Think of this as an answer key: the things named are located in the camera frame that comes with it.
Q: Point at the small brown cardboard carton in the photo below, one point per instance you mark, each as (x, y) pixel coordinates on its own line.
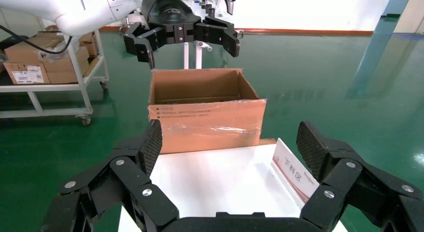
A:
(89, 43)

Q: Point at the white wheeled shelf cart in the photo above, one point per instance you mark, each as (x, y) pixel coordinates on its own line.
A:
(82, 87)

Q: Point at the large open cardboard box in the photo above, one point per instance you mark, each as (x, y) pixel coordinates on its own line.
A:
(205, 124)

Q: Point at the flat cardboard box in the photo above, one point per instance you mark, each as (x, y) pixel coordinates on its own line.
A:
(63, 77)

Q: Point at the acrylic sign card red print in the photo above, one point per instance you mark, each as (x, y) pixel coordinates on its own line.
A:
(291, 170)

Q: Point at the cardboard box under plastic wrap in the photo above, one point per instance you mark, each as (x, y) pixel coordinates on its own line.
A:
(76, 59)

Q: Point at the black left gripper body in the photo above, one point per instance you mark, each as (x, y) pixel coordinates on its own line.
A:
(170, 14)

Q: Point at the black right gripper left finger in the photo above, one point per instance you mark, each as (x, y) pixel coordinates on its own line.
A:
(126, 184)

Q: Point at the cardboard box with white label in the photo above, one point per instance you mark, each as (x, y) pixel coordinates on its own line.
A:
(26, 72)

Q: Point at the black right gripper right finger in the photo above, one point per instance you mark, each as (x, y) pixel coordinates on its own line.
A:
(348, 180)

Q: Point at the wide plain cardboard box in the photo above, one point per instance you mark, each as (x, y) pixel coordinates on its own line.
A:
(30, 49)

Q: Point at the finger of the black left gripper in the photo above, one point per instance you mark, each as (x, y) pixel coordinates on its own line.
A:
(223, 34)
(140, 46)

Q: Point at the white tube stand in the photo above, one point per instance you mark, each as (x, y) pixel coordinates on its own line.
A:
(198, 58)

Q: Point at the black hanging tool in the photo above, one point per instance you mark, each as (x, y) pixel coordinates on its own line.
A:
(230, 1)

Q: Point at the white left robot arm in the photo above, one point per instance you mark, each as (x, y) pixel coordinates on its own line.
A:
(82, 11)

